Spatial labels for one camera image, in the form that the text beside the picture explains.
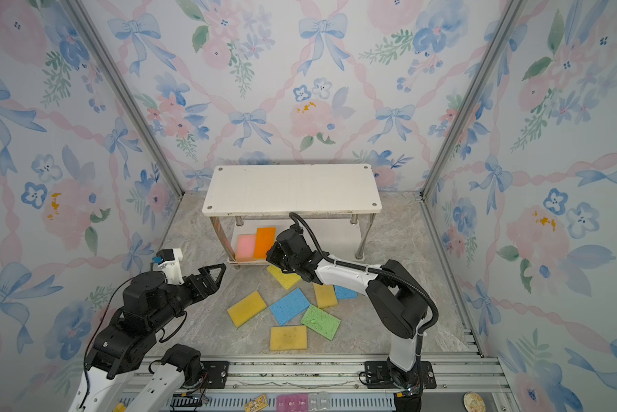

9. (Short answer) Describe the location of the clear plastic box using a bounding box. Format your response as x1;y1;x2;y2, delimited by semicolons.
308;391;331;412

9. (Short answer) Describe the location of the round patterned disc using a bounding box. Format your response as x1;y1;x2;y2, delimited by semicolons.
463;392;487;412

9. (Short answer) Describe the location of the yellow sponge under orange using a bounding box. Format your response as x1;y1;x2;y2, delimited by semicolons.
227;291;267;328

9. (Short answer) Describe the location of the green sponge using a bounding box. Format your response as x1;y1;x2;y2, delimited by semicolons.
301;306;341;341

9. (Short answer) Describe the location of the yellow sponge upper left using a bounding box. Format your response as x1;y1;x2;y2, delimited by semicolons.
267;265;302;290

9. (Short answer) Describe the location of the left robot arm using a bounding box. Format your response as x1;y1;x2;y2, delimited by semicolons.
70;264;227;411

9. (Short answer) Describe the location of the yellow sponge bottom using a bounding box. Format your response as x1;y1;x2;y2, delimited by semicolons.
270;325;308;352

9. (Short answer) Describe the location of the black corrugated cable hose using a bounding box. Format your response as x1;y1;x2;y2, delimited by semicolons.
288;212;440;362

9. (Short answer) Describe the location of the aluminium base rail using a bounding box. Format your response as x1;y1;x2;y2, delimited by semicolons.
118;353;519;411

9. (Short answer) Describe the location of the blue sponge under pink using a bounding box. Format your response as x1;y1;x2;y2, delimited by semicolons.
334;286;358;300

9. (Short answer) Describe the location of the white two-tier shelf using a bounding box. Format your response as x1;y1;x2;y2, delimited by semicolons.
201;163;383;266

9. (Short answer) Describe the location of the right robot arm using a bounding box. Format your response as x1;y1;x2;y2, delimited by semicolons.
267;224;439;390

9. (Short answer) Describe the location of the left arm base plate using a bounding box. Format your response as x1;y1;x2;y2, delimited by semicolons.
182;360;231;390

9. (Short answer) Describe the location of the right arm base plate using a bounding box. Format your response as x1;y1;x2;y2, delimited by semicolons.
359;360;437;391

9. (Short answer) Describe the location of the pink plastic box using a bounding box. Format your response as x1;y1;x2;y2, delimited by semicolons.
276;393;309;412

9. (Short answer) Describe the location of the yellow patterned card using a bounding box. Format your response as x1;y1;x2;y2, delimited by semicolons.
244;394;269;412

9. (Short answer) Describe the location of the blue sponge centre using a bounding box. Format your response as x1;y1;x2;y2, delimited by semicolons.
270;288;310;326

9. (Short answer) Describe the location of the dark yellow sponge centre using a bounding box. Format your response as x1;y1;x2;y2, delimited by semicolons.
314;284;338;309

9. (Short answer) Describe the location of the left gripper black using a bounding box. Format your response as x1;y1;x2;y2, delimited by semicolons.
154;260;226;331

